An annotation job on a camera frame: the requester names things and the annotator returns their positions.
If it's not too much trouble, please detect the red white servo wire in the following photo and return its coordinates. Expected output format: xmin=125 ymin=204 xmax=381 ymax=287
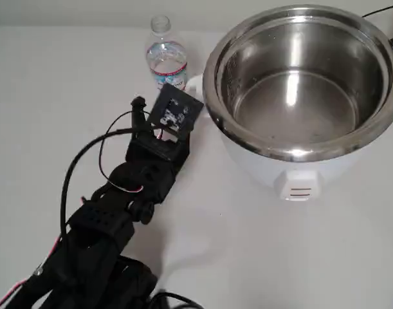
xmin=111 ymin=182 xmax=145 ymax=195

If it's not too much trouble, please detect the thin black servo wire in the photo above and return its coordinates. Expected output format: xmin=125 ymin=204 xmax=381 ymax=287
xmin=98 ymin=110 xmax=143 ymax=191

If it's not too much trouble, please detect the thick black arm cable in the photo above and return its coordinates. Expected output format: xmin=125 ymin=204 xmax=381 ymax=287
xmin=60 ymin=127 xmax=202 ymax=309

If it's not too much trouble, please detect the thin black cable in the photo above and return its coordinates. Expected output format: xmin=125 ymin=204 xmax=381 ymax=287
xmin=360 ymin=0 xmax=393 ymax=19

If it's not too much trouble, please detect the steel inner cooking pot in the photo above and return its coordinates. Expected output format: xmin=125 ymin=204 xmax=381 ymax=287
xmin=202 ymin=3 xmax=393 ymax=164

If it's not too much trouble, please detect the black camera board mount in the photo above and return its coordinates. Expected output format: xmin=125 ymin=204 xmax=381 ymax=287
xmin=149 ymin=83 xmax=205 ymax=143

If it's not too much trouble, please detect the white electric cooking pot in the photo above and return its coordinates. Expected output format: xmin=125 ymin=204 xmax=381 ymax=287
xmin=185 ymin=5 xmax=393 ymax=202

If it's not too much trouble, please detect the clear plastic water bottle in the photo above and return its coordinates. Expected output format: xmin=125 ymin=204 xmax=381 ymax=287
xmin=144 ymin=15 xmax=189 ymax=95

